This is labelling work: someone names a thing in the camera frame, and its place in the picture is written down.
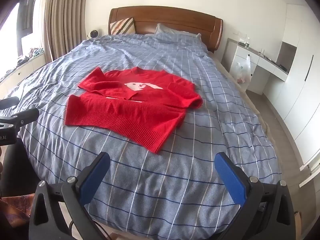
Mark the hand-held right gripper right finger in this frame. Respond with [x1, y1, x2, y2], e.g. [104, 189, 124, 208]
[214, 152, 297, 240]

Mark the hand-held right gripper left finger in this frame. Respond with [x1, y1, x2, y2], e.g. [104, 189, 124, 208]
[29, 152, 111, 240]

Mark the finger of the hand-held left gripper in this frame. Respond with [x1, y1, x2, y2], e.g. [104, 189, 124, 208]
[0, 108, 40, 130]
[0, 96, 20, 110]

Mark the red knit sweater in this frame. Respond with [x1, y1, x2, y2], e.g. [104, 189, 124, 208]
[64, 66, 203, 154]

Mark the white low cabinet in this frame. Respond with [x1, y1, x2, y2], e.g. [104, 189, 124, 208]
[0, 51, 47, 98]

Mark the pile of small clutter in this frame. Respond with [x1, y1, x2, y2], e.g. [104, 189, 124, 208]
[15, 46, 45, 65]

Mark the blue checked duvet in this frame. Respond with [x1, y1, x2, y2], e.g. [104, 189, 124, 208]
[0, 32, 282, 240]

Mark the patterned cloth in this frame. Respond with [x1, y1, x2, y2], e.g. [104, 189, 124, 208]
[0, 194, 34, 228]

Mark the window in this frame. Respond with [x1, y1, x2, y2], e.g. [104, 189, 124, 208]
[0, 0, 42, 75]

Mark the beige curtain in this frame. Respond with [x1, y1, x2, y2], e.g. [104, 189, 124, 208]
[44, 0, 88, 62]

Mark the clear plastic bag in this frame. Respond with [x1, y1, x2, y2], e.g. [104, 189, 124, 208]
[229, 54, 252, 84]

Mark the white wardrobe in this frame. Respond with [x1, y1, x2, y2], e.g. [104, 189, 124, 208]
[262, 4, 320, 165]

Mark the white desk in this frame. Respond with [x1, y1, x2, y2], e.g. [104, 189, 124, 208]
[221, 38, 290, 95]

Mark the striped cushion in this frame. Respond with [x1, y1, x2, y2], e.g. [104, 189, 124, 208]
[109, 17, 137, 35]

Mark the grey pillow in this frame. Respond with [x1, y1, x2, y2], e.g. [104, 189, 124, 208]
[154, 23, 202, 40]

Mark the wooden headboard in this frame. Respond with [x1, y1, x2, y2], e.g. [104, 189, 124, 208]
[108, 6, 224, 53]

